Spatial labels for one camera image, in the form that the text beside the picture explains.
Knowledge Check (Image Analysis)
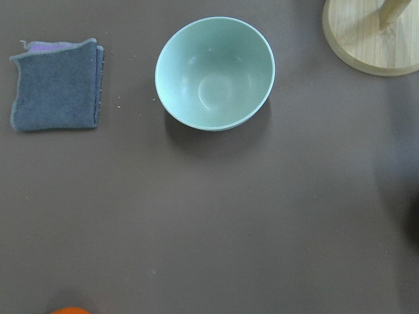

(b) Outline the green bowl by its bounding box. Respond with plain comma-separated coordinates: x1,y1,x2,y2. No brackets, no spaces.
155,16,276,131

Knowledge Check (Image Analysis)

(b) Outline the wooden stand round base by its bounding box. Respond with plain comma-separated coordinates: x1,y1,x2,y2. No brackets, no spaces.
322,1,418,77

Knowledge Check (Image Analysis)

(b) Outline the grey folded cloth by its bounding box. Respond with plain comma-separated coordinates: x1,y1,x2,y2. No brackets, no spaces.
10,38,104,131

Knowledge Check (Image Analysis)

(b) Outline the orange fruit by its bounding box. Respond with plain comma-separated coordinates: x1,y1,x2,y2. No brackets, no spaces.
51,307,90,314

